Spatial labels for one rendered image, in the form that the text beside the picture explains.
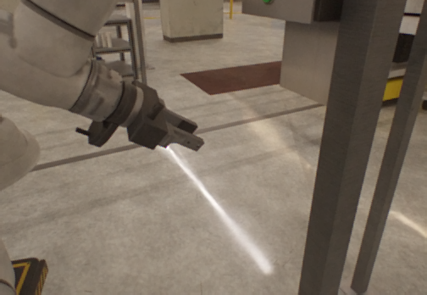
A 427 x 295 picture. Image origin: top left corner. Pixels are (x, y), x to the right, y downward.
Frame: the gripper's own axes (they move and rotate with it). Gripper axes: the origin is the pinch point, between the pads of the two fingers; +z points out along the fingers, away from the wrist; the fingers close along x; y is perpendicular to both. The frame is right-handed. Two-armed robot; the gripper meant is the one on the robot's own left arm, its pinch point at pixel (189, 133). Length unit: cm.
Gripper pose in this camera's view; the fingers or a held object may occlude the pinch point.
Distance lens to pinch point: 64.8
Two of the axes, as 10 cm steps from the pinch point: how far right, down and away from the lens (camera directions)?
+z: 7.2, 3.4, 6.0
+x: -2.9, -6.4, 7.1
